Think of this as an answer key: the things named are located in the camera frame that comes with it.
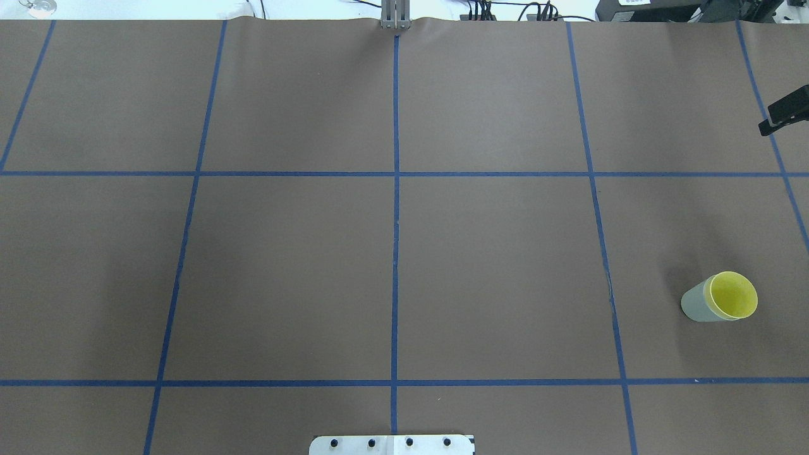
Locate black box with label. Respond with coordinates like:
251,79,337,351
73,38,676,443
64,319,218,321
595,0,702,23

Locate aluminium frame post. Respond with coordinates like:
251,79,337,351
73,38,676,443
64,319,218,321
379,0,412,31

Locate yellow plastic cup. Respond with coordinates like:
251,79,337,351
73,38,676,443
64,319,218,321
704,271,759,320

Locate green plastic cup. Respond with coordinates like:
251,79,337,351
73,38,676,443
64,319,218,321
680,279,719,322

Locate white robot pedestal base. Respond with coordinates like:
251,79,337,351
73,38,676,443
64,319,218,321
308,434,476,454

